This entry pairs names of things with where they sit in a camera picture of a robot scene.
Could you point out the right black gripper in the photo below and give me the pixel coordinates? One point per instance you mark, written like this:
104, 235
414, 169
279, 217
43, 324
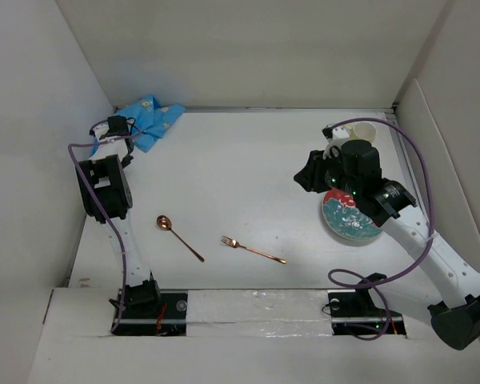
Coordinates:
310, 176

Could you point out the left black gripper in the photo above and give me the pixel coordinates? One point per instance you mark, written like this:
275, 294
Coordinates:
128, 160

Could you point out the blue space-print cloth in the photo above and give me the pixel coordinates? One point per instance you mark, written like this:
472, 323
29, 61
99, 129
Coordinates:
149, 121

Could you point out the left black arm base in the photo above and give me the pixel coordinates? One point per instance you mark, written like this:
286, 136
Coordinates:
167, 319

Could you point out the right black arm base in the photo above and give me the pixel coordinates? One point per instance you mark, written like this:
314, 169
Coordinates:
353, 313

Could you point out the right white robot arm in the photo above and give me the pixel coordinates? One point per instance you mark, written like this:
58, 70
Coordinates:
354, 168

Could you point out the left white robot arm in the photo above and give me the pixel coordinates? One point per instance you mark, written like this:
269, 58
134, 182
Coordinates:
107, 198

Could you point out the red and teal plate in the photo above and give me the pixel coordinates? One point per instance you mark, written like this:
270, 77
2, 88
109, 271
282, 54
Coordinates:
344, 218

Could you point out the pale yellow mug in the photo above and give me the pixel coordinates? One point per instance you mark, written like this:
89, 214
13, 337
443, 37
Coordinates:
361, 131

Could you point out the copper spoon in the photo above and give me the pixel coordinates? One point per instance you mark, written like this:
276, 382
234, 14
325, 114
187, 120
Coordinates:
164, 223

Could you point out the copper fork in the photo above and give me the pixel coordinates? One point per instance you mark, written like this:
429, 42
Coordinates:
237, 245

